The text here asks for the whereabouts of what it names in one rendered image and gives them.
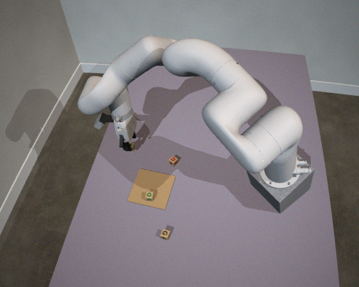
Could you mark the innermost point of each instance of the tan flat mat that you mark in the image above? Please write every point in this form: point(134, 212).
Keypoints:
point(146, 180)

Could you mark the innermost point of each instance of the beige letter block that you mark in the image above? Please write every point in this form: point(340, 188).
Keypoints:
point(132, 145)
point(165, 234)
point(173, 161)
point(149, 196)

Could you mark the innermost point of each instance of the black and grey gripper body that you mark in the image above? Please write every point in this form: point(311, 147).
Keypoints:
point(126, 128)

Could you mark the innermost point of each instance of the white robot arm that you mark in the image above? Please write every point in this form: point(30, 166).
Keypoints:
point(239, 98)

